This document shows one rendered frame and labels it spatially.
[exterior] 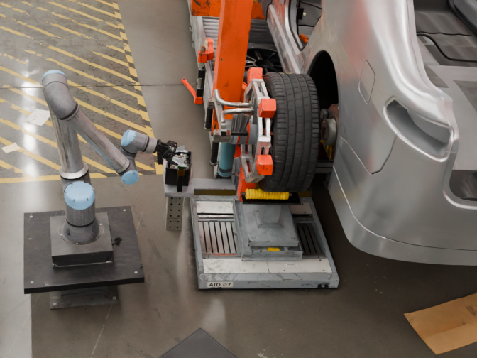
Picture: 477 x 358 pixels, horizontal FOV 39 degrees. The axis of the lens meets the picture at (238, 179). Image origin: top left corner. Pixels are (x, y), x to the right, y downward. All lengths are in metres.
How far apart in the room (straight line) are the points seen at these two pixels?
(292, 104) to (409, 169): 0.88
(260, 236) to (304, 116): 0.88
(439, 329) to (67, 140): 2.30
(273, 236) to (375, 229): 1.06
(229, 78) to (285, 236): 1.00
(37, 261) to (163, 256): 0.83
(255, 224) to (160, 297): 0.72
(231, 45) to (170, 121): 1.56
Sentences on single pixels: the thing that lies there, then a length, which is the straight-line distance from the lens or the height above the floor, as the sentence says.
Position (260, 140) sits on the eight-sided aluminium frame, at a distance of 3.40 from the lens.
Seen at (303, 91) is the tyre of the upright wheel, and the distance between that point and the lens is 3.50.
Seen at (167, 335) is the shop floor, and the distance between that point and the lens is 3.65.
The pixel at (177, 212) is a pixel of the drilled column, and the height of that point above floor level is 0.15.
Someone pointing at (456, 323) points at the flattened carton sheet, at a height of 0.01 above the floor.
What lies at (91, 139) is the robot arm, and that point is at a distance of 3.29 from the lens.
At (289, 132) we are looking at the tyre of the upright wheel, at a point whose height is 1.03.
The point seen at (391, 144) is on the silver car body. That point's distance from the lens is 2.80.
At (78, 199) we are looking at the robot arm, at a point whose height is 0.66.
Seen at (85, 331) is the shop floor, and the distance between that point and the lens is 3.68.
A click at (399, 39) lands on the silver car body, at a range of 2.93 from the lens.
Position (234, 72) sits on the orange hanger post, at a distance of 4.00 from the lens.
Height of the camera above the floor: 2.77
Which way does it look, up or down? 36 degrees down
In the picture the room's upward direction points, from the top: 8 degrees clockwise
